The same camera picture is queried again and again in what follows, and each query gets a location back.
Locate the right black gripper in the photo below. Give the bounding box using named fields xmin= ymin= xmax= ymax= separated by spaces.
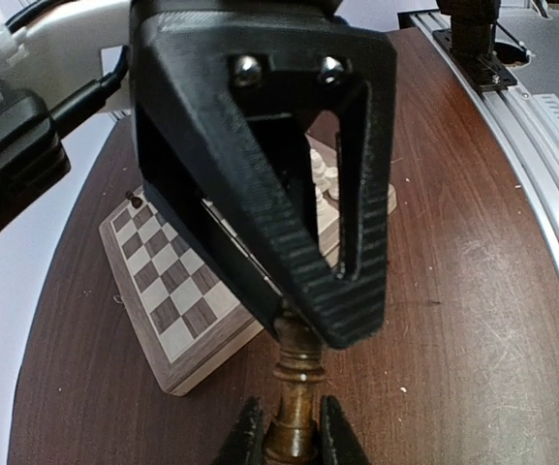
xmin=129 ymin=0 xmax=397 ymax=349

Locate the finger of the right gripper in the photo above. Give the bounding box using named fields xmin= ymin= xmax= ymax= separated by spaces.
xmin=133 ymin=100 xmax=289 ymax=335

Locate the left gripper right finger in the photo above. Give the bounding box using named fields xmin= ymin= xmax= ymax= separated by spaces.
xmin=318 ymin=395 xmax=371 ymax=465

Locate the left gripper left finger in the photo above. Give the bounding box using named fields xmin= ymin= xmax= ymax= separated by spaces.
xmin=213 ymin=397 xmax=264 ymax=465

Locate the dark chess piece tall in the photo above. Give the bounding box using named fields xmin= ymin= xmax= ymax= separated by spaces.
xmin=263 ymin=300 xmax=326 ymax=464

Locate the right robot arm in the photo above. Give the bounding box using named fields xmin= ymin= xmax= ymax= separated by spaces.
xmin=0 ymin=1 xmax=396 ymax=349

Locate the wooden chess board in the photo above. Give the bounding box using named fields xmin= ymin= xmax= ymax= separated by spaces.
xmin=98 ymin=130 xmax=399 ymax=397

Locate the white chess pieces group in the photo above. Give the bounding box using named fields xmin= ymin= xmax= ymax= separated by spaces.
xmin=310 ymin=149 xmax=339 ymax=233

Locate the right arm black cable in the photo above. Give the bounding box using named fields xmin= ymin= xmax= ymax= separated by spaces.
xmin=50 ymin=46 xmax=133 ymax=140

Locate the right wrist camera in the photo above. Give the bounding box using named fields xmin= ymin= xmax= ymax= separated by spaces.
xmin=0 ymin=79 xmax=71 ymax=232

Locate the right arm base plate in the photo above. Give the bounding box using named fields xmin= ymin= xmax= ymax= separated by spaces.
xmin=432 ymin=0 xmax=517 ymax=93

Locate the front aluminium rail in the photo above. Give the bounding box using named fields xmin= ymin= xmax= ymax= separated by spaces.
xmin=404 ymin=10 xmax=559 ymax=274

